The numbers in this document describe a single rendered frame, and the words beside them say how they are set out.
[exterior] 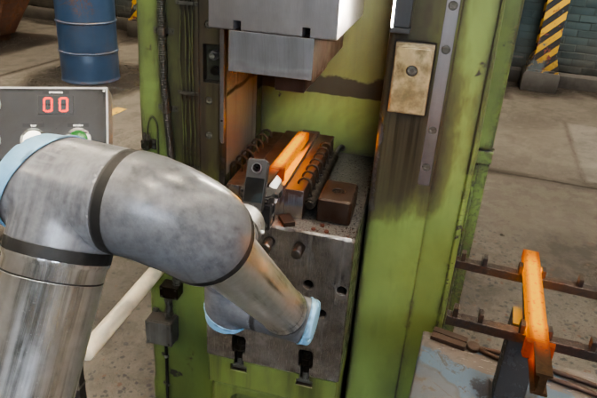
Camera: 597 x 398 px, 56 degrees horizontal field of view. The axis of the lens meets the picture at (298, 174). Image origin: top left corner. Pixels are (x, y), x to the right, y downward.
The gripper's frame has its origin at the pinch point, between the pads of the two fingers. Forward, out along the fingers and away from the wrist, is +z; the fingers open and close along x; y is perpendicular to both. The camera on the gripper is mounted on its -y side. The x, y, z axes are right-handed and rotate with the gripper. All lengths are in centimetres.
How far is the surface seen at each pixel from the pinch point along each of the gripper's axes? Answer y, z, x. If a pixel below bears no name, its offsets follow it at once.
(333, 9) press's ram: -39.5, 3.1, 11.0
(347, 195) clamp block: 5.6, 6.5, 18.1
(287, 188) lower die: 4.4, 2.8, 3.4
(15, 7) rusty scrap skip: 68, 497, -465
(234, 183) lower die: 5.7, 3.5, -10.6
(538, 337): 7, -33, 58
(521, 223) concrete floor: 105, 207, 105
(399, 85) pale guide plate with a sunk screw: -21.6, 14.8, 26.6
